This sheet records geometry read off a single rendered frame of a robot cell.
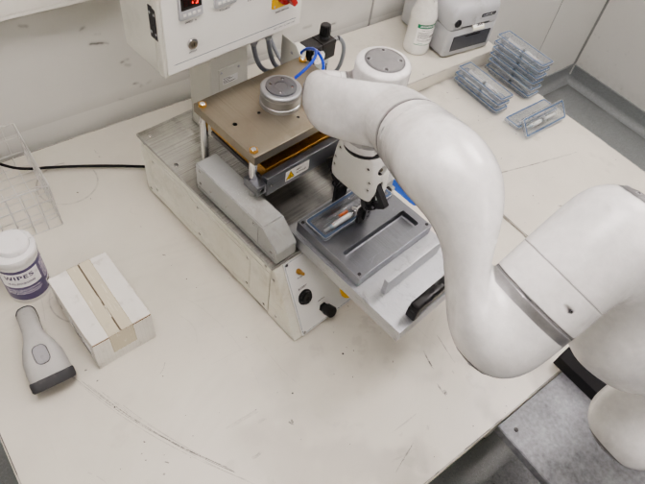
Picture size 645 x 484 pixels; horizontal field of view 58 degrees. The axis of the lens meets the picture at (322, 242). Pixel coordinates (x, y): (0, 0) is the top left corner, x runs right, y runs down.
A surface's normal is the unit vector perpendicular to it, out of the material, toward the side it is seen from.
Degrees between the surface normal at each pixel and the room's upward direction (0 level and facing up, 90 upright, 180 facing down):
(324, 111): 74
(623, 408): 50
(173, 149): 0
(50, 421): 0
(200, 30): 90
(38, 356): 22
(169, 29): 90
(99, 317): 1
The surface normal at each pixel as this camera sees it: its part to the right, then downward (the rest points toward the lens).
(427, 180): -0.65, 0.33
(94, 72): 0.59, 0.67
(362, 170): -0.64, 0.55
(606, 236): -0.36, -0.15
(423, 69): 0.11, -0.62
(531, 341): 0.02, 0.34
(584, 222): -0.60, -0.42
